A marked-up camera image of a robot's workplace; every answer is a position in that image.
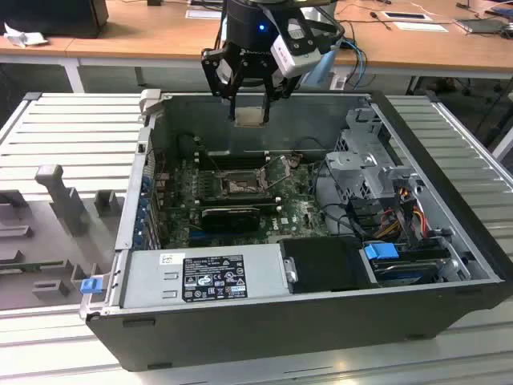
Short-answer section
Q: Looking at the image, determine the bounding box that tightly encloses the black graphics card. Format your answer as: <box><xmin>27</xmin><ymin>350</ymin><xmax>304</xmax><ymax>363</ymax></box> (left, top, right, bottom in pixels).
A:
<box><xmin>199</xmin><ymin>205</ymin><xmax>261</xmax><ymax>233</ymax></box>

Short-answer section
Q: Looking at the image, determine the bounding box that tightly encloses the green RAM stick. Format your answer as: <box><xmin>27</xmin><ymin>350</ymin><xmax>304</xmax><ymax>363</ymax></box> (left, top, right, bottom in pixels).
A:
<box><xmin>0</xmin><ymin>260</ymin><xmax>65</xmax><ymax>270</ymax></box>

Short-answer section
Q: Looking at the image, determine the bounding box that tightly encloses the hard disk drive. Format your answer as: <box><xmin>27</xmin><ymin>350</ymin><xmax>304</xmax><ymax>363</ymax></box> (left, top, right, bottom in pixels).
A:
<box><xmin>370</xmin><ymin>258</ymin><xmax>440</xmax><ymax>288</ymax></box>

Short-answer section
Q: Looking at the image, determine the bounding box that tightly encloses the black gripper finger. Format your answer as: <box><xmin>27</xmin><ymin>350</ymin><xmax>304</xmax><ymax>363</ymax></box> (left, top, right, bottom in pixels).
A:
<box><xmin>261</xmin><ymin>73</ymin><xmax>302</xmax><ymax>124</ymax></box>
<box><xmin>200</xmin><ymin>47</ymin><xmax>238</xmax><ymax>122</ymax></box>

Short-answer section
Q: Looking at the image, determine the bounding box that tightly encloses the blue case latch tab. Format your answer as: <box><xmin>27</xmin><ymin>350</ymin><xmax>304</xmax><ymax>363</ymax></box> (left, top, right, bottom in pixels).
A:
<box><xmin>79</xmin><ymin>278</ymin><xmax>101</xmax><ymax>296</ymax></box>

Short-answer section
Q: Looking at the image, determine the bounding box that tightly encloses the green motherboard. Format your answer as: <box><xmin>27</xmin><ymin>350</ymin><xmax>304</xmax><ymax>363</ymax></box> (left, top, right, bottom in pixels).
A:
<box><xmin>158</xmin><ymin>154</ymin><xmax>333</xmax><ymax>249</ymax></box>

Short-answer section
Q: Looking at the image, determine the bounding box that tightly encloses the blue disk carrier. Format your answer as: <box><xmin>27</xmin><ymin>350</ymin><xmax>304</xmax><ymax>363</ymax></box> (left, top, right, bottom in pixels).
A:
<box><xmin>363</xmin><ymin>242</ymin><xmax>398</xmax><ymax>264</ymax></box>

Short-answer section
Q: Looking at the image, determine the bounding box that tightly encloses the CPU socket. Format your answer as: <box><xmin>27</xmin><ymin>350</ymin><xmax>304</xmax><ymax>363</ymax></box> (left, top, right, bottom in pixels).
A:
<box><xmin>216</xmin><ymin>168</ymin><xmax>269</xmax><ymax>200</ymax></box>

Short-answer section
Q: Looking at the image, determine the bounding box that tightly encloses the blue cable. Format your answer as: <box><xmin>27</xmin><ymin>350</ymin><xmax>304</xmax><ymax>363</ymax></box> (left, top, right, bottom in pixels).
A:
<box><xmin>340</xmin><ymin>38</ymin><xmax>370</xmax><ymax>89</ymax></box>

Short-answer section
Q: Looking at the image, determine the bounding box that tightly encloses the wooden desk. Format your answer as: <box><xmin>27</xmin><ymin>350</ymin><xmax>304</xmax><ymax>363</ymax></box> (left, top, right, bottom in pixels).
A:
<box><xmin>0</xmin><ymin>0</ymin><xmax>513</xmax><ymax>79</ymax></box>

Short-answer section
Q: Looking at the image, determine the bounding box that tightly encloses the square CPU chip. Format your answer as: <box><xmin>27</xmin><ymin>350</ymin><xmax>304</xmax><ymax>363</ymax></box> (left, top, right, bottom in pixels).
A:
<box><xmin>233</xmin><ymin>107</ymin><xmax>269</xmax><ymax>128</ymax></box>

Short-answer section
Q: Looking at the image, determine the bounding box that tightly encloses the white framed tablet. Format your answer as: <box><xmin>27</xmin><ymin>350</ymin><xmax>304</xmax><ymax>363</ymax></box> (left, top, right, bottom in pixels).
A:
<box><xmin>380</xmin><ymin>10</ymin><xmax>434</xmax><ymax>22</ymax></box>

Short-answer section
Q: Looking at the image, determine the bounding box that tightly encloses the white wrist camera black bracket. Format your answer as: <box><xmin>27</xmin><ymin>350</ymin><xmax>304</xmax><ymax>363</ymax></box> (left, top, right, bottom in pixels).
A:
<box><xmin>270</xmin><ymin>18</ymin><xmax>322</xmax><ymax>77</ymax></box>

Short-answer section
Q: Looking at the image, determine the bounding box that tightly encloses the black box on desk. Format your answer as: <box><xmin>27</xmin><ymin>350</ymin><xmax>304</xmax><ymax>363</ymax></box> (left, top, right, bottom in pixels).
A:
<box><xmin>0</xmin><ymin>0</ymin><xmax>109</xmax><ymax>39</ymax></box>

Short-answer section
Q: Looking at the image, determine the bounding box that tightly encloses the dark notebook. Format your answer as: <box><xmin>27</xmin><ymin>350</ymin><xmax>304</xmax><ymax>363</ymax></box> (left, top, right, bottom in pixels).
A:
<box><xmin>454</xmin><ymin>18</ymin><xmax>508</xmax><ymax>35</ymax></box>

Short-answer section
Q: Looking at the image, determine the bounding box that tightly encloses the white paper sheet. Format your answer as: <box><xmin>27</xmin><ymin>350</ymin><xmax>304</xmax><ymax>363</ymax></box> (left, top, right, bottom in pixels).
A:
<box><xmin>186</xmin><ymin>8</ymin><xmax>224</xmax><ymax>20</ymax></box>
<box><xmin>392</xmin><ymin>20</ymin><xmax>452</xmax><ymax>33</ymax></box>

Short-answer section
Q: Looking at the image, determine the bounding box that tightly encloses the black RAM slot bank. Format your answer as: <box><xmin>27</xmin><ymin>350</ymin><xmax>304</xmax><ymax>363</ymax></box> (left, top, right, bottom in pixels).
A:
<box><xmin>198</xmin><ymin>150</ymin><xmax>269</xmax><ymax>172</ymax></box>
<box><xmin>200</xmin><ymin>194</ymin><xmax>281</xmax><ymax>213</ymax></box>

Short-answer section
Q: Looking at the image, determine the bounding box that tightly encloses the crumpled white paper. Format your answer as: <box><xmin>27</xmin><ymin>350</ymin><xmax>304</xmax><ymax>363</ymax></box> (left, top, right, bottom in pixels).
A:
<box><xmin>2</xmin><ymin>22</ymin><xmax>49</xmax><ymax>48</ymax></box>

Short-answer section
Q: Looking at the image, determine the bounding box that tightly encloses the grey parts rack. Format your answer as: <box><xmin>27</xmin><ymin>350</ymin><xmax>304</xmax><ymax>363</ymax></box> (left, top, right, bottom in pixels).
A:
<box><xmin>0</xmin><ymin>164</ymin><xmax>125</xmax><ymax>312</ymax></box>

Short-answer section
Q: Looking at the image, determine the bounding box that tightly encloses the grey case release latch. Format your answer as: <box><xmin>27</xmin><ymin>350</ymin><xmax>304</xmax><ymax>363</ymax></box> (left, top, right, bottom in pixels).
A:
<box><xmin>139</xmin><ymin>88</ymin><xmax>162</xmax><ymax>113</ymax></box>

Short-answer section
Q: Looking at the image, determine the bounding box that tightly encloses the silver metal drive cage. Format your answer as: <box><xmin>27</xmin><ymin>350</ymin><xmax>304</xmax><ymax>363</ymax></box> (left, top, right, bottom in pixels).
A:
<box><xmin>324</xmin><ymin>106</ymin><xmax>426</xmax><ymax>201</ymax></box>

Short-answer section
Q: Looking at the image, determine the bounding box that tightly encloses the pale blue teach pendant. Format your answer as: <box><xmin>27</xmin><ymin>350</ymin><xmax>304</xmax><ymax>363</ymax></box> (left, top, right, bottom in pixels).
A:
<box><xmin>308</xmin><ymin>47</ymin><xmax>337</xmax><ymax>87</ymax></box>

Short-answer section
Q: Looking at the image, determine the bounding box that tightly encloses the black open PC case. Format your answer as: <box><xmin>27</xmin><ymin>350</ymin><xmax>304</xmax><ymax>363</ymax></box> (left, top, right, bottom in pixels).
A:
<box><xmin>79</xmin><ymin>88</ymin><xmax>513</xmax><ymax>373</ymax></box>

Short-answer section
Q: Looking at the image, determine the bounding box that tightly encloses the silver power supply unit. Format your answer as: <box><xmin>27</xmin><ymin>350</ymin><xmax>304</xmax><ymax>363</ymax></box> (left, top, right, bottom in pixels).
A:
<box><xmin>114</xmin><ymin>242</ymin><xmax>292</xmax><ymax>310</ymax></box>

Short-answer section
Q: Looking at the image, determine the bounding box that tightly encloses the coloured power wire bundle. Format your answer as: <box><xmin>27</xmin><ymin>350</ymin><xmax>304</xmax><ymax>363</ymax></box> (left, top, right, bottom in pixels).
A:
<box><xmin>376</xmin><ymin>200</ymin><xmax>426</xmax><ymax>241</ymax></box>

